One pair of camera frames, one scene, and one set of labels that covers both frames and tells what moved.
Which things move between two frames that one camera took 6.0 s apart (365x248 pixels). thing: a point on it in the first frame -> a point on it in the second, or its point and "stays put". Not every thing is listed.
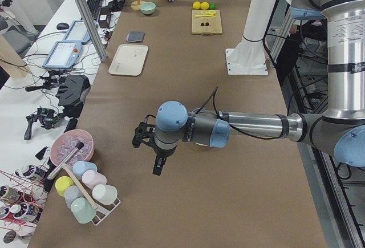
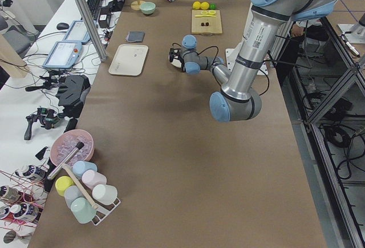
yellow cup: x=63 y=183 stays put
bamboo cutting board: x=215 y=27 stays put
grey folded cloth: x=135 y=36 stays put
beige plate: x=201 y=144 -> x=177 y=63
